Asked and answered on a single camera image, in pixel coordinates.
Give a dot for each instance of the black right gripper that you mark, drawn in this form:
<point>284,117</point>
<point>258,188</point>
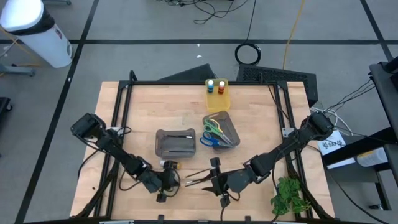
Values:
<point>219,174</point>

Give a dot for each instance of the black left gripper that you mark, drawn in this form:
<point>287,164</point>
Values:
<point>164,189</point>

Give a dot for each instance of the black pens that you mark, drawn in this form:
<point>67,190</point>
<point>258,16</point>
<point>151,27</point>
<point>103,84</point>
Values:
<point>196,182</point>

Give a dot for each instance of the yellow paint bottle white cap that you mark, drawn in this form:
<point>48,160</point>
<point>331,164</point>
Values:
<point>162,163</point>

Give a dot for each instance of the translucent grey plastic bin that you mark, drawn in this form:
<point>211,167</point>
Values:
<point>228,123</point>
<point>175,143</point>

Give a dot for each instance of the red paint bottle white cap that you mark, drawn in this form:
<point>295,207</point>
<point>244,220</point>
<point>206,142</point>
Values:
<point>221,89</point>

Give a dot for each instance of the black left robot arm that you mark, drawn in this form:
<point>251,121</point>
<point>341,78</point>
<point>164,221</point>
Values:
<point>118,152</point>

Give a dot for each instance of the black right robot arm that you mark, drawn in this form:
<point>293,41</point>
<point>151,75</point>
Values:
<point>273,155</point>

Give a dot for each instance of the black table clamp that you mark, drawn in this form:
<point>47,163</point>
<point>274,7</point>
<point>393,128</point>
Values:
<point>247,219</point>
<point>160,218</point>

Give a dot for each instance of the white plant pot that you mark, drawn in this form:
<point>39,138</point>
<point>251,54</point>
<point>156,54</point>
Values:
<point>275,189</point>

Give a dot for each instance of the white light bar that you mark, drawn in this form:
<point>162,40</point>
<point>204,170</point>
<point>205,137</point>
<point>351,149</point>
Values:
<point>289,222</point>
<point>116,222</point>

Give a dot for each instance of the green artificial plant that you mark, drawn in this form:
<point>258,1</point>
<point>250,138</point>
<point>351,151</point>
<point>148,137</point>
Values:
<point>289,193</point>

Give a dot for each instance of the yellow plastic bin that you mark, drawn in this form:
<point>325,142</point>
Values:
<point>217,104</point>

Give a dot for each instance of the black flat panel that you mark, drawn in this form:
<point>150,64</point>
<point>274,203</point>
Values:
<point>192,74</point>

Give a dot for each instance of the white printed sheet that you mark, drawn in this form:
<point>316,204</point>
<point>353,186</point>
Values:
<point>329,146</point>

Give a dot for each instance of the translucent plastic jug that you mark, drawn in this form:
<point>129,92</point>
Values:
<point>371,157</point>

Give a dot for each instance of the black caster base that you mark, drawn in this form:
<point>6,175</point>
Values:
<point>4,104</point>

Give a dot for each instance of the grey metal stand base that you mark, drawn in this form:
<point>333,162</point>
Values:
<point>18,71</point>

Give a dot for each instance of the black metal cart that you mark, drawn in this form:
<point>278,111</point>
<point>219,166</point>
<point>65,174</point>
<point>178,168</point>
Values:
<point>385,93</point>

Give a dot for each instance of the white trash can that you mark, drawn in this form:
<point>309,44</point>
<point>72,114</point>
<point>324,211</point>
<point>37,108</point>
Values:
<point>37,37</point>

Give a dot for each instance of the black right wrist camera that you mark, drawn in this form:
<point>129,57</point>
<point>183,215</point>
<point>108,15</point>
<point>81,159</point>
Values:
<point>226,185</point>

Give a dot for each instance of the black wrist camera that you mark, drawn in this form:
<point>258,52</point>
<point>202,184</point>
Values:
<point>159,180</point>
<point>226,185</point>

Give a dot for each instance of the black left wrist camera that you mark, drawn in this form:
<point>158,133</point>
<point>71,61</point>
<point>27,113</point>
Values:
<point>159,180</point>

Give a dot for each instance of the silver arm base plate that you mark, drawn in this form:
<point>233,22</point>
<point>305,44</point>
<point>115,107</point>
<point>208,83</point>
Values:
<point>287,132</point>
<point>113,128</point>

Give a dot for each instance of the black metal rig frame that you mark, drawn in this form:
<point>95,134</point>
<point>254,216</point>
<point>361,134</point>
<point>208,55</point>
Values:
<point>186,83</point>

